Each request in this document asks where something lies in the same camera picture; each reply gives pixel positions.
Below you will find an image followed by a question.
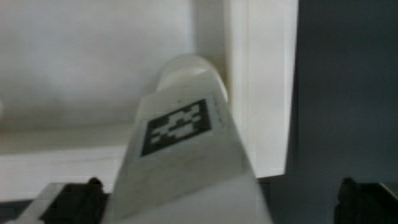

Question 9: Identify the white square tabletop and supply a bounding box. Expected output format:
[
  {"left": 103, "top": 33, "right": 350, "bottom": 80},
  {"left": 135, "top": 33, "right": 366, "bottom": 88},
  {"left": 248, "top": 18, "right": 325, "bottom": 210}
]
[{"left": 0, "top": 0, "right": 300, "bottom": 204}]

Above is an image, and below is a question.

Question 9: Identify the white table leg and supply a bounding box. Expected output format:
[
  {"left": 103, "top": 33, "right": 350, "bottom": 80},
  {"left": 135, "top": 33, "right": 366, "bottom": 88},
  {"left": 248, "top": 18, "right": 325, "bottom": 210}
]
[{"left": 101, "top": 55, "right": 271, "bottom": 224}]

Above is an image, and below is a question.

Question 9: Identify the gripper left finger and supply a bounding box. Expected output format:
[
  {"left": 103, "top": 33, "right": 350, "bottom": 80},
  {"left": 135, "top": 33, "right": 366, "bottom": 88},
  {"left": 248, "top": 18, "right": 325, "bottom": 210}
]
[{"left": 14, "top": 176, "right": 111, "bottom": 224}]

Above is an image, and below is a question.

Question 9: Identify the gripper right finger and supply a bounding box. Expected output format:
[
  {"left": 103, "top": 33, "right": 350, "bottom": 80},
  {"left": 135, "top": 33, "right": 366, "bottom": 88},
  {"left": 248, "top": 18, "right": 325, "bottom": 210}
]
[{"left": 334, "top": 178, "right": 398, "bottom": 224}]

